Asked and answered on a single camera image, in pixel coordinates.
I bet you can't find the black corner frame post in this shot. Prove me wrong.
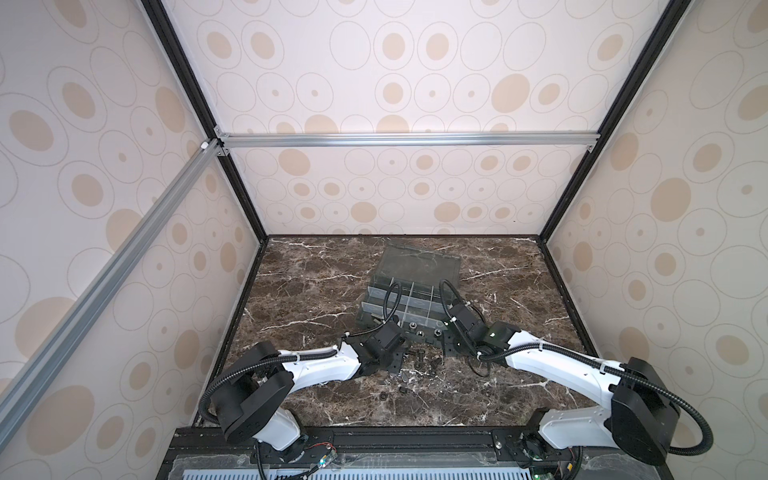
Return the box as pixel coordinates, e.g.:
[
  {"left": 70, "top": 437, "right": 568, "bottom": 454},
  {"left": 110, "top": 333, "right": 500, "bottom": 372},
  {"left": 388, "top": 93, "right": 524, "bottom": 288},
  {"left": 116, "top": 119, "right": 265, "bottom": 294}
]
[
  {"left": 141, "top": 0, "right": 269, "bottom": 242},
  {"left": 539, "top": 0, "right": 692, "bottom": 245}
]

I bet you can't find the black corner frame post left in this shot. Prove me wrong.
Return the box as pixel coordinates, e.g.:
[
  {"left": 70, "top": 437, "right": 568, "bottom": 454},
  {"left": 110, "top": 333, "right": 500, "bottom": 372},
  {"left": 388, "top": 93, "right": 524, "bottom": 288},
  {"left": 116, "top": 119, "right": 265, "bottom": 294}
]
[{"left": 141, "top": 0, "right": 269, "bottom": 242}]

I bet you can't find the aluminium crossbar left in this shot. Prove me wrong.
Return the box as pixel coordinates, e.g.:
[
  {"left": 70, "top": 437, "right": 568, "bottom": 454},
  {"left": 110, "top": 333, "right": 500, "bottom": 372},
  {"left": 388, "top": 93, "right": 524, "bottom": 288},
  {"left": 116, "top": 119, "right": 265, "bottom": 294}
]
[{"left": 1, "top": 138, "right": 223, "bottom": 448}]

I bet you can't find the clear plastic organizer box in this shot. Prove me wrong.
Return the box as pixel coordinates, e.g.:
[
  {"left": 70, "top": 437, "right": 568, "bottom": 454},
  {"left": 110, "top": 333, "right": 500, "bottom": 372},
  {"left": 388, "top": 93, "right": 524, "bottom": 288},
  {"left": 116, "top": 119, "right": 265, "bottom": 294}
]
[{"left": 356, "top": 245, "right": 461, "bottom": 357}]

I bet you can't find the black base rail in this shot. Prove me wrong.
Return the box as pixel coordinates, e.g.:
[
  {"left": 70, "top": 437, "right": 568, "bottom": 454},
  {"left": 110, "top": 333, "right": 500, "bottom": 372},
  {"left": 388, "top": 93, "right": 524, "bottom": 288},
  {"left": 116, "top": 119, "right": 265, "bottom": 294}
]
[{"left": 157, "top": 427, "right": 672, "bottom": 479}]

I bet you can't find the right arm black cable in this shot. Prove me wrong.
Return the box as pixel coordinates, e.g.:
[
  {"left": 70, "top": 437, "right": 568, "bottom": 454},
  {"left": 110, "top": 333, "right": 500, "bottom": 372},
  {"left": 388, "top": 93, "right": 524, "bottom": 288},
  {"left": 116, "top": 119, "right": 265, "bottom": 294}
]
[{"left": 439, "top": 278, "right": 715, "bottom": 457}]

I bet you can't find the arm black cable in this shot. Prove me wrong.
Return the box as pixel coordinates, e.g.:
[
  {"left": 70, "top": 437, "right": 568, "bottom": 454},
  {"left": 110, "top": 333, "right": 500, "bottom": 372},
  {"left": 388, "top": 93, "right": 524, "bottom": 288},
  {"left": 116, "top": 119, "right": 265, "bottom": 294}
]
[
  {"left": 197, "top": 280, "right": 403, "bottom": 426},
  {"left": 439, "top": 278, "right": 715, "bottom": 457}
]

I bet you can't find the black corner frame post right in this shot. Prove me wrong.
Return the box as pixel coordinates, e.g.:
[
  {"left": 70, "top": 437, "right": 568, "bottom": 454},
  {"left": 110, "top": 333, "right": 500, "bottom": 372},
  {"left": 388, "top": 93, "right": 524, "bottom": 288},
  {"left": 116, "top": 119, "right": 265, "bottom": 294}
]
[{"left": 539, "top": 0, "right": 692, "bottom": 245}]

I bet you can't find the pile of screws and nuts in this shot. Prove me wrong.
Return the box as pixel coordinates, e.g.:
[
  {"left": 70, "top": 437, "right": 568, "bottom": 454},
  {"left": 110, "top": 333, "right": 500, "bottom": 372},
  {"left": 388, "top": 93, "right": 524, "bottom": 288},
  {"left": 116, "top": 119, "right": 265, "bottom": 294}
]
[{"left": 378, "top": 347, "right": 445, "bottom": 404}]

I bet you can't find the aluminium crossbar back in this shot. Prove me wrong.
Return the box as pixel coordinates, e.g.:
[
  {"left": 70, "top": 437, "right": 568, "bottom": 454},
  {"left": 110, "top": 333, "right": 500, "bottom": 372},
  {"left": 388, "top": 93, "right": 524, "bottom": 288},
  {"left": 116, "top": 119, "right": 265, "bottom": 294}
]
[{"left": 221, "top": 131, "right": 600, "bottom": 149}]

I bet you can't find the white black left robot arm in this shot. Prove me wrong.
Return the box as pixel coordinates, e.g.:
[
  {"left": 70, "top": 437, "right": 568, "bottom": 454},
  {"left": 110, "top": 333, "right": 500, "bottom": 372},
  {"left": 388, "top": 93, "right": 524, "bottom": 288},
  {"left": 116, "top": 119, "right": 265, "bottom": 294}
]
[{"left": 198, "top": 320, "right": 405, "bottom": 453}]

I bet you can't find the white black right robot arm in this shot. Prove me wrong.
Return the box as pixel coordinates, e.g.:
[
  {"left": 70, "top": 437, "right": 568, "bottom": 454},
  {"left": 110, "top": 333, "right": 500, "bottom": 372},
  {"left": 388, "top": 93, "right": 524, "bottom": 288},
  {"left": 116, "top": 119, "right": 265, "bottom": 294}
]
[{"left": 444, "top": 301, "right": 680, "bottom": 466}]

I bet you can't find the aluminium crossbar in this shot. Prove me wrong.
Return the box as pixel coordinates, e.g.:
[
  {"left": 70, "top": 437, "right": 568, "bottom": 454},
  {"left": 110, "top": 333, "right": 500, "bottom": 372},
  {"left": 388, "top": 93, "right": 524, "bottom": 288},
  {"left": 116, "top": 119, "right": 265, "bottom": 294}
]
[
  {"left": 1, "top": 138, "right": 223, "bottom": 448},
  {"left": 221, "top": 131, "right": 600, "bottom": 149}
]

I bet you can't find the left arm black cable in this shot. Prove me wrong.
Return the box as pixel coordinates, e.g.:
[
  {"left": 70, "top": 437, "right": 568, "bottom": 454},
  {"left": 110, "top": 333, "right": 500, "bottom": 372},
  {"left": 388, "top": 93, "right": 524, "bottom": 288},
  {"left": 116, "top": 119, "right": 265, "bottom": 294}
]
[{"left": 197, "top": 280, "right": 403, "bottom": 426}]

